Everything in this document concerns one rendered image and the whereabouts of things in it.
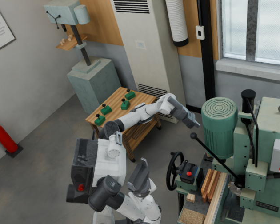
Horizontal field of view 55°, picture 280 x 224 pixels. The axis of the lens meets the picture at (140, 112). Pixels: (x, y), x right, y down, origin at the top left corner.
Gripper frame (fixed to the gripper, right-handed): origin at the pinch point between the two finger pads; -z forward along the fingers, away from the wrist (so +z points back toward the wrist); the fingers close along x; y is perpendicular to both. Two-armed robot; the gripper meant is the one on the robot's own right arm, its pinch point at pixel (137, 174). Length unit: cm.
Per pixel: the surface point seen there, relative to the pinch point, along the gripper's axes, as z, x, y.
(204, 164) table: 76, 48, 18
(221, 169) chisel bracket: 58, 42, 29
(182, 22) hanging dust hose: 70, 170, -52
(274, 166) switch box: 18, 35, 48
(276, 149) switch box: 6, 38, 45
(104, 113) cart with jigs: 151, 87, -107
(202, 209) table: 68, 17, 28
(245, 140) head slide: 21, 45, 34
